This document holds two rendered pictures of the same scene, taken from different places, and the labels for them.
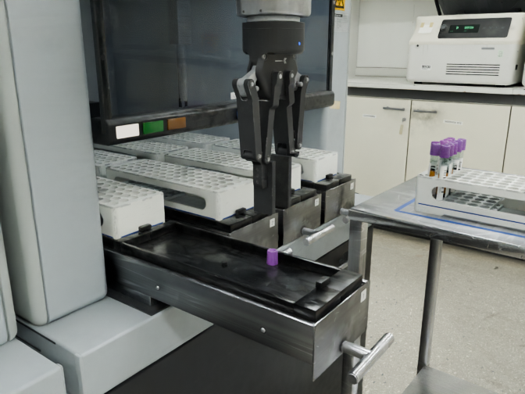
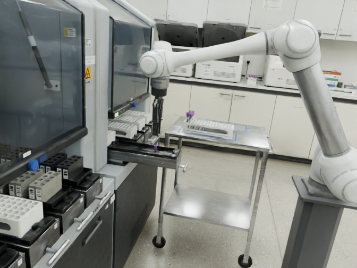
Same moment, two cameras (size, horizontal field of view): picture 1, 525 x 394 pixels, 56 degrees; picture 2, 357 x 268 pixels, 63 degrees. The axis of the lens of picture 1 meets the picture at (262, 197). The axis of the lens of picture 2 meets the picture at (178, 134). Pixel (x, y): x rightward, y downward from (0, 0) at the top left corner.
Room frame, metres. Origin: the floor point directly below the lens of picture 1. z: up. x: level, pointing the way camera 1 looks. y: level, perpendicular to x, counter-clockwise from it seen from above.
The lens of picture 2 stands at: (-0.66, 0.54, 1.35)
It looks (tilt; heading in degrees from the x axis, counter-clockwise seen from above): 18 degrees down; 332
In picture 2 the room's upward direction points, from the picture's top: 5 degrees clockwise
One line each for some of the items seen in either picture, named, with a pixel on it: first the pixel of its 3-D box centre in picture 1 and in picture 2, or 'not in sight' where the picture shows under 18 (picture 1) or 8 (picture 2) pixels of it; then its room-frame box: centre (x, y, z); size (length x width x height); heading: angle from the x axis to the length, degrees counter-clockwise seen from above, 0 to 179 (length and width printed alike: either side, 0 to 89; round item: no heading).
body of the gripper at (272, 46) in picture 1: (273, 60); (158, 97); (0.63, -0.01, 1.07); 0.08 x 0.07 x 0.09; 143
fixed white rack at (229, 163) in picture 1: (230, 173); (119, 122); (1.02, 0.07, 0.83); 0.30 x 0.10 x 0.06; 53
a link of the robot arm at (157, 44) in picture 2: not in sight; (160, 58); (0.62, -0.01, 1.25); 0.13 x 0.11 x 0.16; 145
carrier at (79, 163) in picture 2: not in sight; (73, 168); (0.39, 0.41, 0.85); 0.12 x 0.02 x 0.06; 144
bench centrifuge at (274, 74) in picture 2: not in sight; (290, 58); (2.08, -2.36, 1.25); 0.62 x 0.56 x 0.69; 143
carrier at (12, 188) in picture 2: not in sight; (24, 183); (0.33, 0.58, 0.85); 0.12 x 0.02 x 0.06; 143
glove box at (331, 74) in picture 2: not in sight; (330, 73); (1.88, -2.88, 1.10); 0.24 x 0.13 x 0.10; 52
